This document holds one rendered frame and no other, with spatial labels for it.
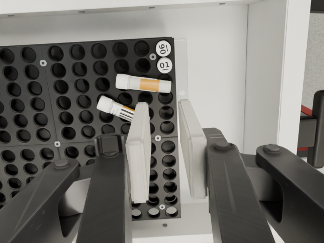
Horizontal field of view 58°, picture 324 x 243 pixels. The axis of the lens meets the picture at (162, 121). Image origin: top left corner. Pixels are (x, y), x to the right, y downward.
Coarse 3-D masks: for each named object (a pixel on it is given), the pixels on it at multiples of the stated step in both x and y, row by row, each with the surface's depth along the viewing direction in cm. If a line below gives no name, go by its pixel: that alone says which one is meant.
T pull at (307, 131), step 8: (320, 96) 25; (320, 104) 25; (312, 112) 26; (320, 112) 25; (304, 120) 26; (312, 120) 26; (320, 120) 26; (304, 128) 26; (312, 128) 26; (320, 128) 26; (304, 136) 26; (312, 136) 26; (320, 136) 26; (304, 144) 26; (312, 144) 26; (320, 144) 26; (312, 152) 27; (320, 152) 26; (312, 160) 27; (320, 160) 27; (320, 168) 27
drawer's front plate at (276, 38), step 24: (264, 0) 25; (288, 0) 21; (264, 24) 26; (288, 24) 21; (264, 48) 26; (288, 48) 22; (264, 72) 26; (288, 72) 22; (264, 96) 27; (288, 96) 23; (264, 120) 27; (288, 120) 24; (264, 144) 27; (288, 144) 24
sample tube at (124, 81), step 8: (120, 80) 24; (128, 80) 24; (136, 80) 24; (144, 80) 24; (152, 80) 24; (160, 80) 25; (120, 88) 25; (128, 88) 24; (136, 88) 25; (144, 88) 24; (152, 88) 24; (160, 88) 24; (168, 88) 24
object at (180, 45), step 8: (176, 40) 29; (184, 40) 29; (176, 48) 30; (184, 48) 30; (176, 56) 30; (184, 56) 30; (176, 64) 30; (184, 64) 30; (176, 72) 30; (184, 72) 30; (176, 80) 31; (184, 80) 31; (176, 88) 31; (184, 88) 31; (176, 96) 31; (184, 96) 31
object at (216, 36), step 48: (0, 0) 24; (48, 0) 24; (96, 0) 24; (144, 0) 24; (192, 0) 24; (240, 0) 24; (192, 48) 31; (240, 48) 31; (192, 96) 32; (240, 96) 32; (240, 144) 34; (144, 240) 31; (192, 240) 31
